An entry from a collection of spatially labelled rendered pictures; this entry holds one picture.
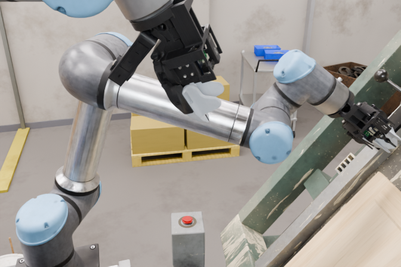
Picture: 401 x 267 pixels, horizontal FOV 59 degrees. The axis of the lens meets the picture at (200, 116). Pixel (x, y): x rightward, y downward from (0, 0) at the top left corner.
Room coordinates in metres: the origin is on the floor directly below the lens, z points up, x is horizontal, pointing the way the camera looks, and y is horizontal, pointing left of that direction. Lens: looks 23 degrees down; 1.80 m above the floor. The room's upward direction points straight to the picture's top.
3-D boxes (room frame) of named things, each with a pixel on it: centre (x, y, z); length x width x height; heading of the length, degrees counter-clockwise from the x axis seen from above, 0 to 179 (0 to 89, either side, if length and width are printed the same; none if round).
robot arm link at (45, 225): (0.70, 0.38, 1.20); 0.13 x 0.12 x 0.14; 169
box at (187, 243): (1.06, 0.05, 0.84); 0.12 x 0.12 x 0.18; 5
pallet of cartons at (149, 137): (3.42, 0.20, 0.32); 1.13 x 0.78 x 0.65; 107
